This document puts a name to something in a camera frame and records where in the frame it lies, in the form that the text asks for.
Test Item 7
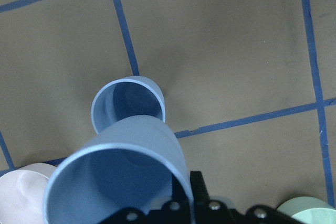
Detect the mint green bowl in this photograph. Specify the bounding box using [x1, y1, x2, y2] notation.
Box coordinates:
[277, 196, 335, 224]

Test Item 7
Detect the blue cup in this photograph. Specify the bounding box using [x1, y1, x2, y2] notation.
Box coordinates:
[43, 115, 193, 223]
[91, 76, 166, 134]

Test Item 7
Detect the pink bowl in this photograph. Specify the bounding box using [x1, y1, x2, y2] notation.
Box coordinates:
[1, 163, 56, 223]

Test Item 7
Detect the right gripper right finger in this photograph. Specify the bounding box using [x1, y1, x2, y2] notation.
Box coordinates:
[190, 171, 300, 223]

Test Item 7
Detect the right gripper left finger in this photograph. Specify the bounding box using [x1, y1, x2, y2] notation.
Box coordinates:
[102, 176, 191, 223]

